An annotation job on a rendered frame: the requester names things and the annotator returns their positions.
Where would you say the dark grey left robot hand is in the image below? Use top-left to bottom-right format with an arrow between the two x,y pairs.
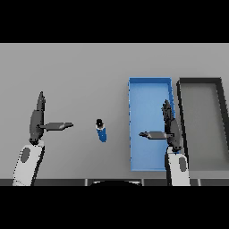
29,90 -> 74,146

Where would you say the dark grey bin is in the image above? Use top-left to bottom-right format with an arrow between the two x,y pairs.
176,77 -> 229,172

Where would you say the blue bin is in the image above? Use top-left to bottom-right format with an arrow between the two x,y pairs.
128,77 -> 176,172

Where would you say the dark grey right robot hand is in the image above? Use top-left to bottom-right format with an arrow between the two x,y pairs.
138,99 -> 183,151

